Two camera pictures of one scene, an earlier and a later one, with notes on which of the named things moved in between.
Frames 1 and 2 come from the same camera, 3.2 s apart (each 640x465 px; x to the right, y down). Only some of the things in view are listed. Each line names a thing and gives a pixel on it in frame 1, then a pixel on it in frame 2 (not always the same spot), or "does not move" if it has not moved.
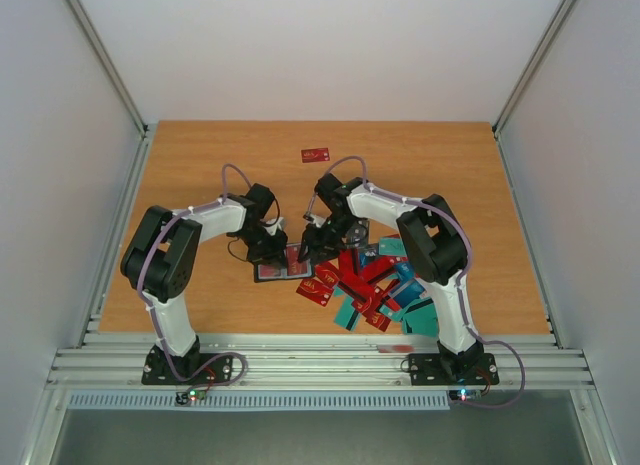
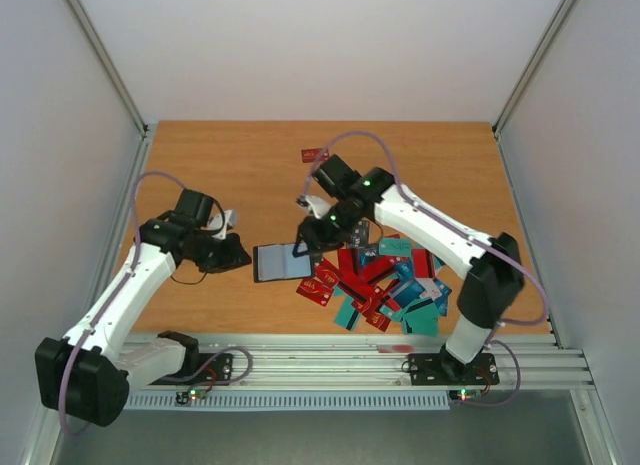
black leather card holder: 290,268 does not move
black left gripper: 276,254 → 234,257
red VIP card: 315,290 does not move
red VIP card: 327,273 does not move
